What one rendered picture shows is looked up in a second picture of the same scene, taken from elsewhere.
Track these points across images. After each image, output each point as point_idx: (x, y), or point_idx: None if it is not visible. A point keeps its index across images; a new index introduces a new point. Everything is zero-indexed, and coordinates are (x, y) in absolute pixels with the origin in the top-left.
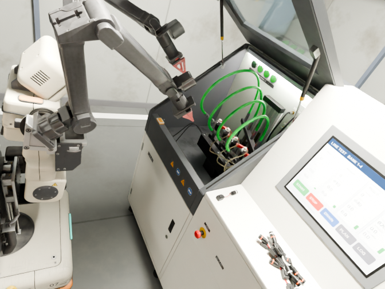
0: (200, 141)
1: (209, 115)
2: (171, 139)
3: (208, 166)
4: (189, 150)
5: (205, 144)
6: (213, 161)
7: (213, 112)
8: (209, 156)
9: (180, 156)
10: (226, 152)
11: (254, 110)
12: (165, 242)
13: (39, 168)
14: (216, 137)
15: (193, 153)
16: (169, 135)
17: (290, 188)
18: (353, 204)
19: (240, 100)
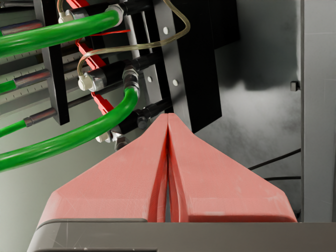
0: (208, 113)
1: (80, 143)
2: (320, 160)
3: (223, 19)
4: (252, 113)
5: (196, 89)
6: (196, 11)
7: (42, 146)
8: (203, 43)
9: (331, 52)
10: (142, 28)
11: (22, 131)
12: None
13: None
14: (153, 101)
15: (244, 98)
16: (314, 184)
17: None
18: None
19: (50, 179)
